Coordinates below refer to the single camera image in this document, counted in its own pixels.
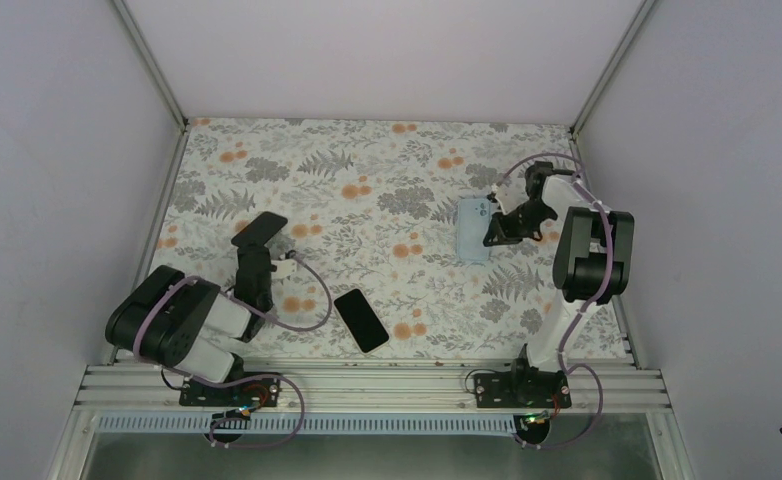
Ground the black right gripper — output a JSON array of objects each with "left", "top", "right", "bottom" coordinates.
[{"left": 485, "top": 200, "right": 557, "bottom": 247}]

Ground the black phone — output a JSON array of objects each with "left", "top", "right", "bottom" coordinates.
[{"left": 231, "top": 211, "right": 288, "bottom": 248}]

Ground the light blue phone case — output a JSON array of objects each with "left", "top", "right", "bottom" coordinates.
[{"left": 456, "top": 198, "right": 491, "bottom": 263}]

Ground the black smartphone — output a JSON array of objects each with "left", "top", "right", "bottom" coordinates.
[{"left": 333, "top": 289, "right": 390, "bottom": 354}]

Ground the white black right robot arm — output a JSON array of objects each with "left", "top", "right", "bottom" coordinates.
[{"left": 483, "top": 156, "right": 635, "bottom": 407}]

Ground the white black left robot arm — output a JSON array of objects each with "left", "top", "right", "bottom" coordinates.
[{"left": 105, "top": 242, "right": 276, "bottom": 405}]

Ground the floral patterned table mat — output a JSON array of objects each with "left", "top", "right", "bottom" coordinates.
[{"left": 153, "top": 118, "right": 571, "bottom": 360}]

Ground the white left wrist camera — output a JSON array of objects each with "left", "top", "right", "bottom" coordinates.
[{"left": 271, "top": 250, "right": 299, "bottom": 280}]

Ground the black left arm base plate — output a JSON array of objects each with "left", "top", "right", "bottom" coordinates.
[{"left": 178, "top": 378, "right": 281, "bottom": 409}]

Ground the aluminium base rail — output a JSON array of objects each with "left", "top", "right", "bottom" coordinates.
[{"left": 74, "top": 358, "right": 671, "bottom": 414}]

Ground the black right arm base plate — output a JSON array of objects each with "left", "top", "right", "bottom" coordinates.
[{"left": 474, "top": 371, "right": 572, "bottom": 409}]

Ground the white slotted cable duct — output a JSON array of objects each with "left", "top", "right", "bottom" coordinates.
[{"left": 95, "top": 412, "right": 516, "bottom": 436}]

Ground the aluminium frame post left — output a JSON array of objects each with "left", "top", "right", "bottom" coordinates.
[{"left": 111, "top": 0, "right": 188, "bottom": 131}]

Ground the aluminium frame post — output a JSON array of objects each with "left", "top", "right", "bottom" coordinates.
[
  {"left": 111, "top": 0, "right": 188, "bottom": 131},
  {"left": 571, "top": 0, "right": 657, "bottom": 140}
]

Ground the aluminium frame post right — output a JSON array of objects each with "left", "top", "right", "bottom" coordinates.
[{"left": 571, "top": 0, "right": 657, "bottom": 140}]

